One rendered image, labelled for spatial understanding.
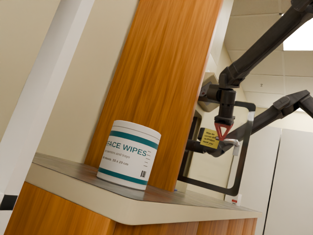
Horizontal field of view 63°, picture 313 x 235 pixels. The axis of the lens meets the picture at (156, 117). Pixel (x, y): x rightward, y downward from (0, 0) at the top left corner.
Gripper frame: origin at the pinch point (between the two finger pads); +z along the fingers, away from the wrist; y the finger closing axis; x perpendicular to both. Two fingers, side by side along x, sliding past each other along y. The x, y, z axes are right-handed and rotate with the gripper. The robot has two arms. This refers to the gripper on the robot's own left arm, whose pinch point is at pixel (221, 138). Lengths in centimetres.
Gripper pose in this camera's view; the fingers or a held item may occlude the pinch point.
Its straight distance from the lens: 108.6
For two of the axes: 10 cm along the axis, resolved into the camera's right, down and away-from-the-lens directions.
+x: 8.9, 1.8, -4.3
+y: -4.6, 1.4, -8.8
